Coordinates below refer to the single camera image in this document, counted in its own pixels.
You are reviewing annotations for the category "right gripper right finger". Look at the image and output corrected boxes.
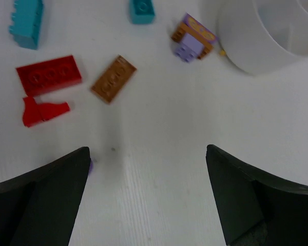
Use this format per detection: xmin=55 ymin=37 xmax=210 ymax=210
xmin=206 ymin=145 xmax=308 ymax=245

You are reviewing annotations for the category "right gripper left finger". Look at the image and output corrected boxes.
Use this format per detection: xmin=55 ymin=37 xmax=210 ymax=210
xmin=0 ymin=147 xmax=90 ymax=245

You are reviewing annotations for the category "small teal square lego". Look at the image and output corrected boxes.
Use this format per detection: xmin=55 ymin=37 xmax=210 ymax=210
xmin=129 ymin=0 xmax=156 ymax=25

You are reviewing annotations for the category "red sloped lego piece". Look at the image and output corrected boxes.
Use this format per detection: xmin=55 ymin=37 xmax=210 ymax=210
xmin=22 ymin=96 xmax=70 ymax=128

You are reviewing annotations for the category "red rectangular lego brick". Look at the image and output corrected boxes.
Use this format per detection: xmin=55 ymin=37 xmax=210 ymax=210
xmin=16 ymin=55 xmax=82 ymax=97

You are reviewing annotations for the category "brown flat lego plate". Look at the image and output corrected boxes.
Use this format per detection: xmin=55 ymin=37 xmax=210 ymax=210
xmin=90 ymin=55 xmax=137 ymax=104

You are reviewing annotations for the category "white round divided container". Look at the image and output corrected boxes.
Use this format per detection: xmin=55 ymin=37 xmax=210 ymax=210
xmin=217 ymin=0 xmax=308 ymax=75

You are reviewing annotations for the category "purple brown lego assembly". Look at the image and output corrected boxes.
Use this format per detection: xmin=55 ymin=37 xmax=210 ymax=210
xmin=171 ymin=13 xmax=218 ymax=63

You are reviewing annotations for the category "long teal lego brick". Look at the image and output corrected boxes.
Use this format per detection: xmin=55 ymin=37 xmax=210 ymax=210
xmin=9 ymin=0 xmax=44 ymax=50

